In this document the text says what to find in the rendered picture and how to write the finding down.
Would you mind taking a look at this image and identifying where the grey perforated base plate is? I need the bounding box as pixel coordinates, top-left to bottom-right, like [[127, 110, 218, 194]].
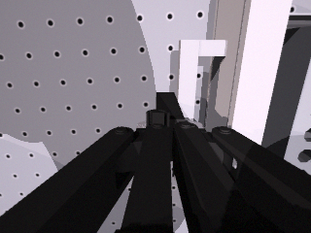
[[0, 0, 217, 216]]

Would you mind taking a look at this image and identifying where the grey perforated block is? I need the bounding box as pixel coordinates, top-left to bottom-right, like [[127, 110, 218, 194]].
[[261, 26, 311, 175]]

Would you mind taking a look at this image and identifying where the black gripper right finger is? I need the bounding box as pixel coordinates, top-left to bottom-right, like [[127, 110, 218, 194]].
[[165, 92, 311, 233]]

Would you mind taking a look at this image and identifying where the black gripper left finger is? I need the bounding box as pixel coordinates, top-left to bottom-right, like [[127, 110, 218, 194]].
[[0, 92, 174, 233]]

